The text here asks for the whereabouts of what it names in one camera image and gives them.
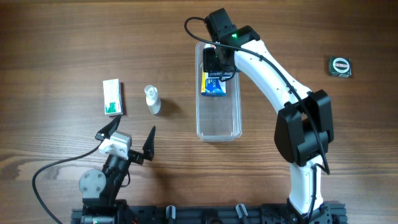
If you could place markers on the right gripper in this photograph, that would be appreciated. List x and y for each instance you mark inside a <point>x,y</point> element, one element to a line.
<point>208,63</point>

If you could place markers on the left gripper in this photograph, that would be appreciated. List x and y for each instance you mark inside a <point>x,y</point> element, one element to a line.
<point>133,154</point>

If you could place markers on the blue yellow VapoDrops box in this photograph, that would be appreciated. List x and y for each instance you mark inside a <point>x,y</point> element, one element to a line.
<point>212,86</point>

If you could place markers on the small white spray bottle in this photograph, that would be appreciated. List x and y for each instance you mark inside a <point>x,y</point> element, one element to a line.
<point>152,99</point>

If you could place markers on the white green medicine box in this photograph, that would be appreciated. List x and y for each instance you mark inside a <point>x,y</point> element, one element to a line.
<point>113,104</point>

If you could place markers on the dark green round-logo box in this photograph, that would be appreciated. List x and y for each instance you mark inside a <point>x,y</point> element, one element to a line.
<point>339,67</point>

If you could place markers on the white Hansaplast box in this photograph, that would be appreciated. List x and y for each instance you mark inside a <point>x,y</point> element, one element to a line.
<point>221,76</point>

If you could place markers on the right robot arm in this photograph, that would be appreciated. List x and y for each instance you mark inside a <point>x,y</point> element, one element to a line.
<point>304,126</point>

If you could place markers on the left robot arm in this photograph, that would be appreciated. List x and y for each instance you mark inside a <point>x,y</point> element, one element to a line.
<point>100,188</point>

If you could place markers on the clear plastic container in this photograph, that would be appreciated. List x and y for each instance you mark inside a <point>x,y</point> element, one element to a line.
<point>218,117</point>

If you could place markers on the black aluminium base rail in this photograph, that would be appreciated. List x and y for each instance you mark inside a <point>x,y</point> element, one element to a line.
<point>266,213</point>

